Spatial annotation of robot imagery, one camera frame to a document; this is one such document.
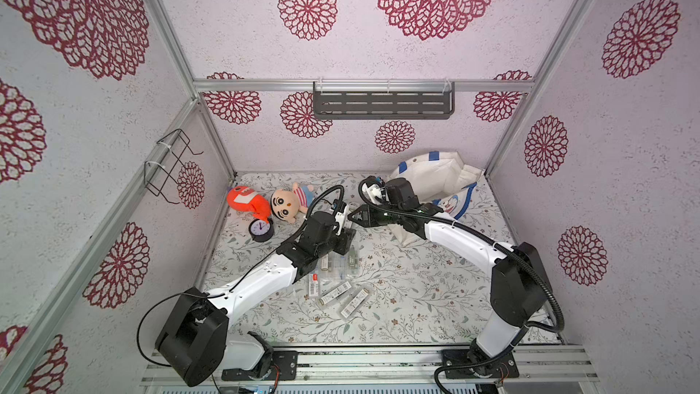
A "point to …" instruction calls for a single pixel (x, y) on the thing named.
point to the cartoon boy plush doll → (287, 204)
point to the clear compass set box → (327, 261)
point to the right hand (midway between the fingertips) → (348, 215)
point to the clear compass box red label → (313, 285)
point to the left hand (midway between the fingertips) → (348, 230)
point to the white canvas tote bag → (441, 177)
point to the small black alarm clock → (261, 230)
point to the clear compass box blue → (340, 265)
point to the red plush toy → (247, 200)
